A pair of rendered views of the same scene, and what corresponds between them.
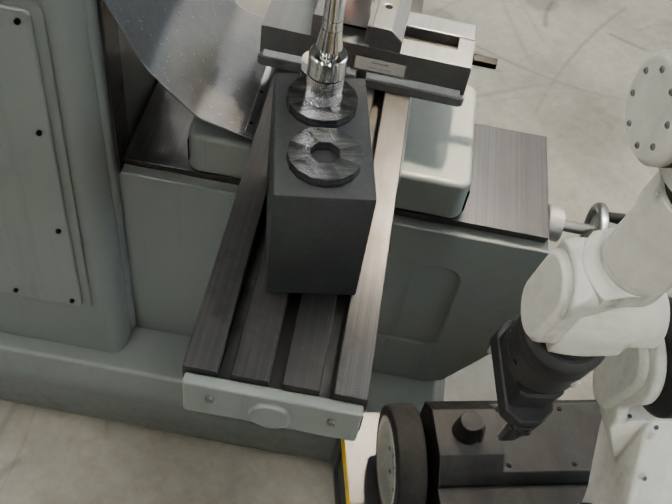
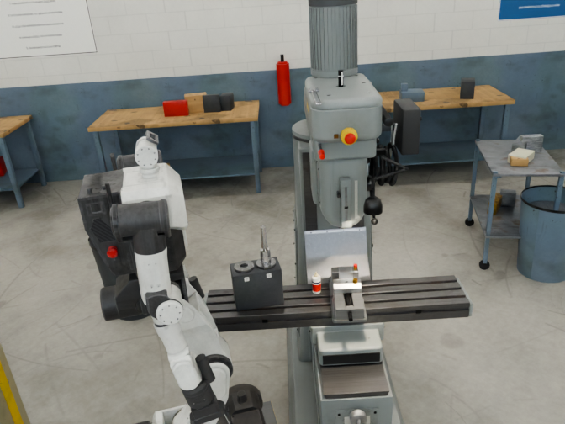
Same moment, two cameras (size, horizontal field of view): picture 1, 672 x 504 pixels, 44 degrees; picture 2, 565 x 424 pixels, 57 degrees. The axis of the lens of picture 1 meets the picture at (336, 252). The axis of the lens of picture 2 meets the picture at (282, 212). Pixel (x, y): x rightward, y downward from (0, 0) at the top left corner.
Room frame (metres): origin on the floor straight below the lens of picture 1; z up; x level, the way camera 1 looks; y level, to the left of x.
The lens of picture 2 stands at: (0.91, -2.00, 2.34)
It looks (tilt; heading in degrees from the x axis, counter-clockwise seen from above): 26 degrees down; 90
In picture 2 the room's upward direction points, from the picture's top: 4 degrees counter-clockwise
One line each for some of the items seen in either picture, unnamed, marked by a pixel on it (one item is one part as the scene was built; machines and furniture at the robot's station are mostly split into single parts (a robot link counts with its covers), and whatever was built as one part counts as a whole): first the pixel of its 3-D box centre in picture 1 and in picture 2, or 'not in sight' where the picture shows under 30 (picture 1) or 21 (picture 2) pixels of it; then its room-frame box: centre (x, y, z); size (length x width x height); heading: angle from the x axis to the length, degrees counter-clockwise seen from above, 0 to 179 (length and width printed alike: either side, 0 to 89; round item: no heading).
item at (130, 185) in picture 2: not in sight; (138, 217); (0.45, -0.49, 1.63); 0.34 x 0.30 x 0.36; 102
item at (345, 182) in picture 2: not in sight; (345, 202); (1.16, -0.07, 1.45); 0.04 x 0.04 x 0.21; 0
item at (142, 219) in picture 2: not in sight; (142, 226); (0.52, -0.70, 1.70); 0.12 x 0.09 x 0.14; 11
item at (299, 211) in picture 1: (316, 181); (256, 282); (0.76, 0.04, 1.02); 0.22 x 0.12 x 0.20; 10
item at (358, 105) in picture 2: not in sight; (340, 105); (1.16, 0.05, 1.81); 0.47 x 0.26 x 0.16; 90
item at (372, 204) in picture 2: not in sight; (372, 204); (1.25, -0.18, 1.48); 0.07 x 0.07 x 0.06
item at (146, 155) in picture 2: not in sight; (146, 155); (0.51, -0.48, 1.84); 0.10 x 0.07 x 0.09; 102
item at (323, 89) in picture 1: (325, 78); (265, 256); (0.81, 0.05, 1.15); 0.05 x 0.05 x 0.06
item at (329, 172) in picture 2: not in sight; (342, 185); (1.16, 0.04, 1.47); 0.21 x 0.19 x 0.32; 0
